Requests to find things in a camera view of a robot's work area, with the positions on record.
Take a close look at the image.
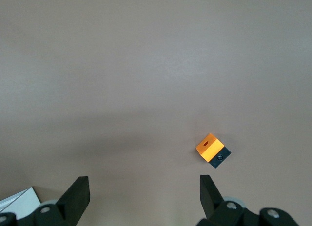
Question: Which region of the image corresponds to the orange and black cube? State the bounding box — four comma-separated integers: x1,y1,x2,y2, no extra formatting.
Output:
195,132,232,170

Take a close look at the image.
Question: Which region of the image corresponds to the brown table mat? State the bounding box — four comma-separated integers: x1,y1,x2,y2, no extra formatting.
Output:
0,0,312,226

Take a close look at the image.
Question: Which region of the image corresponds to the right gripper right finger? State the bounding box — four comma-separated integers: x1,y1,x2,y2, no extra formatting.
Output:
197,174,299,226

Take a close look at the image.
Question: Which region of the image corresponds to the white drawer cabinet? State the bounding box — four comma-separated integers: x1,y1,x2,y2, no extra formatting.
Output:
0,186,41,215

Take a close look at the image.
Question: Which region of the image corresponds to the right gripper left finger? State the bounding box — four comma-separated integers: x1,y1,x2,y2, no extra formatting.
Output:
0,176,91,226

